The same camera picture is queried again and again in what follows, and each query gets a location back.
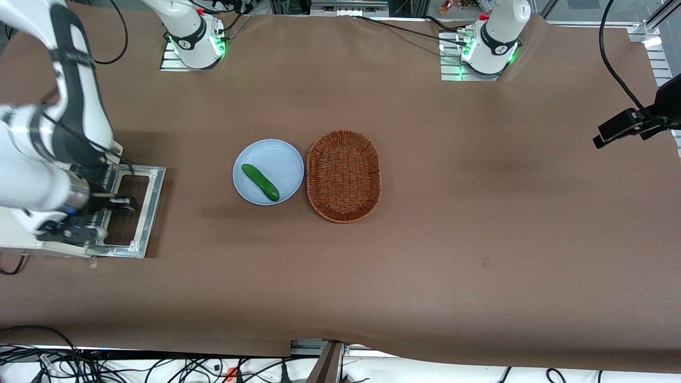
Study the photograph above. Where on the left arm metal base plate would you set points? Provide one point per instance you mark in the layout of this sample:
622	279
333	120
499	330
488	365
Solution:
449	69

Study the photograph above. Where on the light blue plate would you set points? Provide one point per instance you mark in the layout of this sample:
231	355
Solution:
276	159

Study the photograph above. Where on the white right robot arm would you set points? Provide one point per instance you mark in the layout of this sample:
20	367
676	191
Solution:
80	106

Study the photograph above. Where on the brown table cover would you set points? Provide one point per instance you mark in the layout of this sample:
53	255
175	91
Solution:
425	276

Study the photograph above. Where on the aluminium frame rail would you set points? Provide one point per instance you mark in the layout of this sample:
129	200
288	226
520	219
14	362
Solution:
662	58

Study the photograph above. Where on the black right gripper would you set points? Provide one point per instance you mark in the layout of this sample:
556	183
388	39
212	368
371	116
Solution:
98	198

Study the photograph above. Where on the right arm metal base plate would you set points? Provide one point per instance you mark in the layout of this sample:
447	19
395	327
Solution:
169	63

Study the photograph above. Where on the brown wicker basket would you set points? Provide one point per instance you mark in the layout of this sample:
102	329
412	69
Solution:
343	178

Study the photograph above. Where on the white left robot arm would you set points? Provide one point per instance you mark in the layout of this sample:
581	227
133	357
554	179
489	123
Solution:
497	32

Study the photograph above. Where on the white toaster oven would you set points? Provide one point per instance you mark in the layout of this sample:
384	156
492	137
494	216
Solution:
13	239

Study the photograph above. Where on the green cucumber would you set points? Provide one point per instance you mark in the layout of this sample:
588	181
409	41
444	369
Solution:
260	182

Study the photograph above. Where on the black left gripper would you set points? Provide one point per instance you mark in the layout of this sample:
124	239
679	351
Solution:
666	102

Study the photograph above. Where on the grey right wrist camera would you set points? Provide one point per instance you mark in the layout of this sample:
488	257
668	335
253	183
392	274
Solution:
80	234

